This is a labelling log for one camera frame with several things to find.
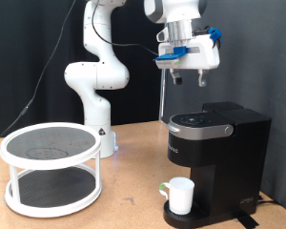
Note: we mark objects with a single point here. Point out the black curtain backdrop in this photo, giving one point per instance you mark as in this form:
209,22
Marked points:
22,47

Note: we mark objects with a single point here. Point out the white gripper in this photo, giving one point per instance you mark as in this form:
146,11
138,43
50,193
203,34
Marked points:
201,57

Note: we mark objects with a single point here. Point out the silver metal pole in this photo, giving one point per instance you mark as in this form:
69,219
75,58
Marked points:
162,95

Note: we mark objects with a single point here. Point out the white two-tier turntable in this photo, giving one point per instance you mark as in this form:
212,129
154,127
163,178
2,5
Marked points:
54,187

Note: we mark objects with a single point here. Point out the grey backdrop panel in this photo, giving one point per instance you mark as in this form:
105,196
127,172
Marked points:
254,63

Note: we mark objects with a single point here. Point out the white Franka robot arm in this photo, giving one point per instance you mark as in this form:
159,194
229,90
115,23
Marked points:
95,76

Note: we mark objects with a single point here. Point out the black Keurig coffee machine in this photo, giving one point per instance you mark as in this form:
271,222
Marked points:
228,165

